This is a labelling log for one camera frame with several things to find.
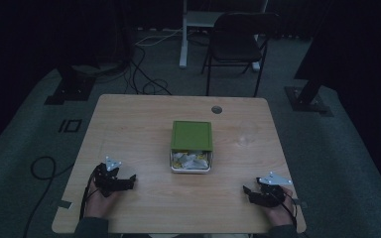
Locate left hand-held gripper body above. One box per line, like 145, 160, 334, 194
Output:
93, 156, 131, 198

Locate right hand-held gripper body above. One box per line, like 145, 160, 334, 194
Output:
247, 171, 294, 209

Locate white box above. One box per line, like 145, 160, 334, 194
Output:
169, 149, 214, 175

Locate green box lid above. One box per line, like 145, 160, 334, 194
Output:
170, 120, 214, 153

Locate person's right hand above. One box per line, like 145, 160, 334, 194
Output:
263, 185, 296, 228

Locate person's left hand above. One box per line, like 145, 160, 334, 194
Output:
84, 178, 121, 220

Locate crumpled paper pieces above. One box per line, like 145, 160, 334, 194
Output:
172, 151, 210, 171

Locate black folding chair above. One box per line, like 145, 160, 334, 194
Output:
200, 12, 282, 98

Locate right hand-held gripper cable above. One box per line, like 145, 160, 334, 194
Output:
279, 190, 300, 230

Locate hand-held gripper cable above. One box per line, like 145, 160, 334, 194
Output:
78, 164, 101, 221
279, 190, 300, 230

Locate left hand-held gripper cable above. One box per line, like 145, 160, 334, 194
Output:
78, 164, 101, 221

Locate black floor cable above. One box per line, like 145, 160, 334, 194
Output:
21, 156, 76, 238

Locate black stand with base plate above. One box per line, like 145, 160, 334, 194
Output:
44, 62, 97, 106
284, 0, 334, 118

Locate black tangled floor cables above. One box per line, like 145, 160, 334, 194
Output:
95, 44, 174, 97

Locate white floor cable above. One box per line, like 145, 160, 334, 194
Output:
134, 28, 184, 48

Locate white desk frame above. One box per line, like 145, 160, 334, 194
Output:
179, 0, 270, 72

